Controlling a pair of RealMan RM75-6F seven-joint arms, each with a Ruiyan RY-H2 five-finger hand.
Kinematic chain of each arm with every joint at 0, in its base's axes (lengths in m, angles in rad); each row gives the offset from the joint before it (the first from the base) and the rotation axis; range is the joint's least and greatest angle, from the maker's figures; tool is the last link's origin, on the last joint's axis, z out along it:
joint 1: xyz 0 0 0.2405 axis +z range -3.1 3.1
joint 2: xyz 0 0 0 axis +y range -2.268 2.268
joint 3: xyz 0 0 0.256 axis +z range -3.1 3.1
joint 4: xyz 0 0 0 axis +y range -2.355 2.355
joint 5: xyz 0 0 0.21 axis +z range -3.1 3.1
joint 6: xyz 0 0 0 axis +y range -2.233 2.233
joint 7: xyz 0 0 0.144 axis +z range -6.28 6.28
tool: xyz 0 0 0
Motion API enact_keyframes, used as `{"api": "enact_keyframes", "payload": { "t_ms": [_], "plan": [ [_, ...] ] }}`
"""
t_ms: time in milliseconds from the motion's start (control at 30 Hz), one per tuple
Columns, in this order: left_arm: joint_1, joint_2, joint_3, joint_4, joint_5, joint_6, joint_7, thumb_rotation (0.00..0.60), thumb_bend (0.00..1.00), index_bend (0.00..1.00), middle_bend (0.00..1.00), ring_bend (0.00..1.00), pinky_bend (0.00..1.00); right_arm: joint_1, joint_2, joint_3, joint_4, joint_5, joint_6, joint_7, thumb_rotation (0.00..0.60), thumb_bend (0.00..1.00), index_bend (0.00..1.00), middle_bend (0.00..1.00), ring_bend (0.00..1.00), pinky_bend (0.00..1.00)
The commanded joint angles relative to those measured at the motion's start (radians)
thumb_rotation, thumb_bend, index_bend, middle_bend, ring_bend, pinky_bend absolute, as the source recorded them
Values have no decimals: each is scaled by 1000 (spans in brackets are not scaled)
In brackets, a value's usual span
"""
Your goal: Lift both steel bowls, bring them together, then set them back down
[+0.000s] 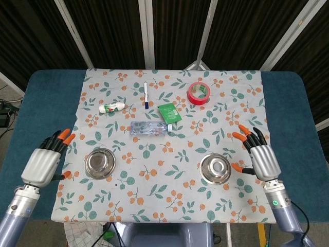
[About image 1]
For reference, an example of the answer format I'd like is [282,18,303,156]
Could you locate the white marker blue cap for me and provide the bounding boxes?
[143,81,150,110]

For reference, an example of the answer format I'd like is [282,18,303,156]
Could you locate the red tape roll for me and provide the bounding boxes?
[187,81,211,105]

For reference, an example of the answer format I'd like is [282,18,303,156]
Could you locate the small white yogurt bottle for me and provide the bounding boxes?
[99,101,126,113]

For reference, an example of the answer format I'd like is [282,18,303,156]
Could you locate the black power strip with cables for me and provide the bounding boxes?
[0,100,20,128]

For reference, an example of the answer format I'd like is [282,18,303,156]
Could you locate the dark folding partition screen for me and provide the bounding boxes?
[0,0,329,129]

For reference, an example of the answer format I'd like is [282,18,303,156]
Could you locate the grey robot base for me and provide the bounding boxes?
[120,222,214,247]

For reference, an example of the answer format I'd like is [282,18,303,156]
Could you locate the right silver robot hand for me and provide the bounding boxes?
[231,125,282,182]

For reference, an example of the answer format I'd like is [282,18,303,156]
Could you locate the floral printed tablecloth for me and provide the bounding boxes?
[51,68,282,224]

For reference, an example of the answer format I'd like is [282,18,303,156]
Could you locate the white table leg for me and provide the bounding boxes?
[225,223,232,247]

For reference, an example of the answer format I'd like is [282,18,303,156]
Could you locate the teal padded table cover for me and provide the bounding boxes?
[0,69,329,222]

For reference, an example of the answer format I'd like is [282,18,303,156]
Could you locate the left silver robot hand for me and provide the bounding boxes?
[20,128,77,188]

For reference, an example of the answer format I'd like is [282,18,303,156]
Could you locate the grey metal stand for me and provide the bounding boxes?
[184,51,211,70]

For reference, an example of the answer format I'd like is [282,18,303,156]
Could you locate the round metal bowl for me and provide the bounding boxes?
[199,153,232,185]
[84,148,116,180]

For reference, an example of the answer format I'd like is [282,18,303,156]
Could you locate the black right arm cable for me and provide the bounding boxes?
[289,199,312,247]

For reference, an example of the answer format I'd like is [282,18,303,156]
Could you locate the clear plastic water bottle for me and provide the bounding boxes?
[130,120,173,136]

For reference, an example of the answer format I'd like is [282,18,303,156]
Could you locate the green sachet packet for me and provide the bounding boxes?
[157,102,182,124]

